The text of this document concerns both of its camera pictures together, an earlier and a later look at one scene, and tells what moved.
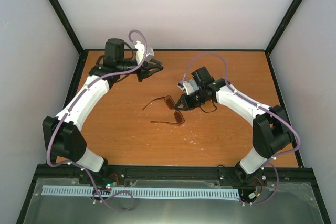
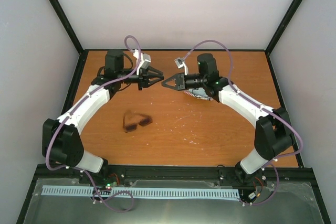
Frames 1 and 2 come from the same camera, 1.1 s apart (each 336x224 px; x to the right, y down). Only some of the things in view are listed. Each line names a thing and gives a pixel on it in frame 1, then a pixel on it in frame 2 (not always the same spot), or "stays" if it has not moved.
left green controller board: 109,185 stays
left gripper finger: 151,72 → 153,82
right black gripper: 187,104 → 180,83
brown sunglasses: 171,104 → 130,120
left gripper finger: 156,63 → 151,68
